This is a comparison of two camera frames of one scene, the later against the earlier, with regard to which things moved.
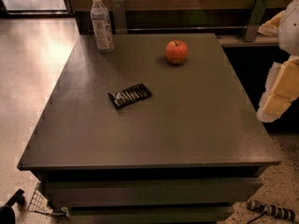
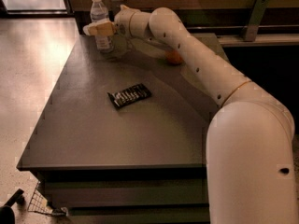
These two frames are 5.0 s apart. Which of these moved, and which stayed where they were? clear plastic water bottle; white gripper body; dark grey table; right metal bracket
Moved: white gripper body
Stayed: dark grey table; right metal bracket; clear plastic water bottle
